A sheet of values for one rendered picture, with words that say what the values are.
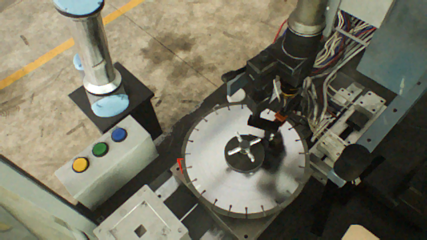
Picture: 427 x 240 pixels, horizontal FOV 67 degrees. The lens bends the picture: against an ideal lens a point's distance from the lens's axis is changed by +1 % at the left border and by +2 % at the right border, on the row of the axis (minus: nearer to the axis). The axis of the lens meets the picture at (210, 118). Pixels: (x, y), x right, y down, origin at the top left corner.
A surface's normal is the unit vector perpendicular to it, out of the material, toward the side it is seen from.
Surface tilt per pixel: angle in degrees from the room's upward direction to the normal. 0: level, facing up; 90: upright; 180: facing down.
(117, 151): 0
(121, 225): 0
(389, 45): 90
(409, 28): 90
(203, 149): 0
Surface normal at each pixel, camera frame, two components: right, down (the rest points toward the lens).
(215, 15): -0.06, -0.52
